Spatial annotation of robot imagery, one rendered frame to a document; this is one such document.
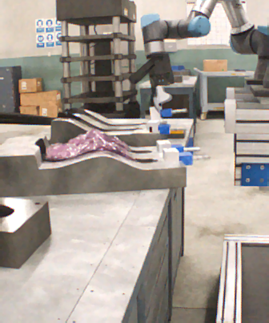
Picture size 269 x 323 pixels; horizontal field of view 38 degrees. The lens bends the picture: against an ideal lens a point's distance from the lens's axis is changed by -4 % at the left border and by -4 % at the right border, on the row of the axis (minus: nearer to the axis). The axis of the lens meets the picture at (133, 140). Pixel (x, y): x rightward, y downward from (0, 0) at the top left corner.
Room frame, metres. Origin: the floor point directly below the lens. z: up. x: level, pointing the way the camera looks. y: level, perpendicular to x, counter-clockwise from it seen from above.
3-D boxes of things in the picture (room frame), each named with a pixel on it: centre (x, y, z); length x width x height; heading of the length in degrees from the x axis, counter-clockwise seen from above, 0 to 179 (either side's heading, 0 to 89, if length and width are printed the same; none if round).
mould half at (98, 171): (1.09, 0.13, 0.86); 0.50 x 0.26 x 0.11; 95
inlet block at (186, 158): (1.07, -0.15, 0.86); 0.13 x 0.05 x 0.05; 95
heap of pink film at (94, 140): (1.10, 0.12, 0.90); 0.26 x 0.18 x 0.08; 95
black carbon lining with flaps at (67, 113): (1.45, 0.12, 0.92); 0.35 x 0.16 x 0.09; 78
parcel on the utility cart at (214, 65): (7.29, -1.55, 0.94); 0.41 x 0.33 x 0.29; 87
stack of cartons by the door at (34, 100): (8.10, 1.88, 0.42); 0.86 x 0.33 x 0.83; 79
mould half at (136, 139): (1.46, 0.14, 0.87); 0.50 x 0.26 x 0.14; 78
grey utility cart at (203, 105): (7.25, -1.71, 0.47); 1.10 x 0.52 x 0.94; 87
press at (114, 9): (6.18, 0.41, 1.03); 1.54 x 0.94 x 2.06; 169
